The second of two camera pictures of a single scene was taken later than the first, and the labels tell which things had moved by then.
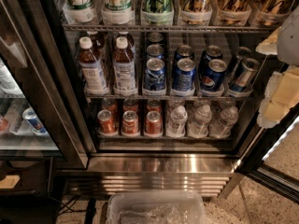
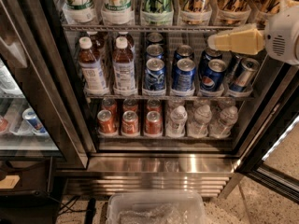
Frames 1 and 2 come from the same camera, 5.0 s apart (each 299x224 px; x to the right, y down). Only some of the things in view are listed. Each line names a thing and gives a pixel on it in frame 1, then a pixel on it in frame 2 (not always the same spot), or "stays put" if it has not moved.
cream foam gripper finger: (269, 46) to (248, 41)
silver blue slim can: (245, 75) stays put
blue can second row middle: (183, 51) stays put
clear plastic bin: (156, 207) stays put
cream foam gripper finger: (281, 94) to (285, 3)
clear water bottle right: (221, 129) stays put
